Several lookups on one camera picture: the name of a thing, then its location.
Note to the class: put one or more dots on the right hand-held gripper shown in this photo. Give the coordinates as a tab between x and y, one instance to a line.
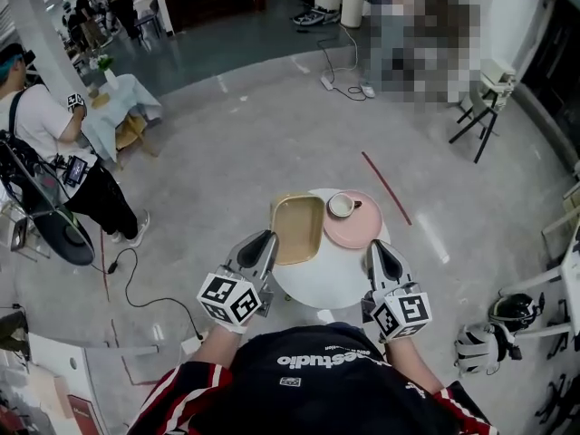
403	311

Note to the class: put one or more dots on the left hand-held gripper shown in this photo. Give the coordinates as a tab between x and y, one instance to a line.
226	297

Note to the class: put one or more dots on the beige rectangular tray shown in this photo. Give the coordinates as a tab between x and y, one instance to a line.
299	225

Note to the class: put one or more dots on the person's right forearm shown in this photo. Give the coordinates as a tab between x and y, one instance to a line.
410	361

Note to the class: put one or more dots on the person's left forearm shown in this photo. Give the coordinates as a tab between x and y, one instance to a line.
219	348

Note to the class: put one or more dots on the pink round tray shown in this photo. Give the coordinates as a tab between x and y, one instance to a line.
358	234

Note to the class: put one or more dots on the white round table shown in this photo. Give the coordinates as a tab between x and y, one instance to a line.
326	279

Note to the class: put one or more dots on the white and brown cup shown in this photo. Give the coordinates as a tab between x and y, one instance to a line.
341	204

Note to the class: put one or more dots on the red floor tape strip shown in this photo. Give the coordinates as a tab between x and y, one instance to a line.
387	188

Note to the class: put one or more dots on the white power strip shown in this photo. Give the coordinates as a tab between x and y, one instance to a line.
327	83
190	343

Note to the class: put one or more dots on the white and grey backpack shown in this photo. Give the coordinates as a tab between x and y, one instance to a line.
473	349

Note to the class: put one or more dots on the black helmet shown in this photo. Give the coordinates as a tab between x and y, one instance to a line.
516	308

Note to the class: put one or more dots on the person's black red-striped shirt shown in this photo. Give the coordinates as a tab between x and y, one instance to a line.
317	397

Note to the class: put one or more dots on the grey chair with black legs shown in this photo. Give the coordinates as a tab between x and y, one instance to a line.
476	116

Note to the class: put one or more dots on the table with light blue cloth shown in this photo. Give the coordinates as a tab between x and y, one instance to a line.
127	93

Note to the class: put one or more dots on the small wooden plate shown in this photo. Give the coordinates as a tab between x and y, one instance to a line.
100	100

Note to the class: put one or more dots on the beige small appliance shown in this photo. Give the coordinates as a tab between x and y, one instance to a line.
498	71

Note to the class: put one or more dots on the white desk with round hole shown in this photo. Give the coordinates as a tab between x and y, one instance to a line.
54	365

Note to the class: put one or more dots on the white vase with green plant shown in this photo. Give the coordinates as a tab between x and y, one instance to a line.
110	80

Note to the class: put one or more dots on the red book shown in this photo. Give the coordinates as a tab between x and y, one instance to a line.
84	417

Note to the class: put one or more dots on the black and white sneakers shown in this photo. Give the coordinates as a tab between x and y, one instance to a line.
317	16

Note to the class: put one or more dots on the black bag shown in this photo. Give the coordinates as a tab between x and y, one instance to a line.
13	329

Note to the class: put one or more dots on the dark chair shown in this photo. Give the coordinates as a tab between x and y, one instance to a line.
147	16

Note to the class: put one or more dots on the dark glass entrance door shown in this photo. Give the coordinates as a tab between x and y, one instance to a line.
553	61

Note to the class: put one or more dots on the white metal frame desk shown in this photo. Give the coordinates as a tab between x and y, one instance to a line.
572	265

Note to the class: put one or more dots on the small metal frame chair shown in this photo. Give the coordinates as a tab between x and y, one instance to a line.
19	234

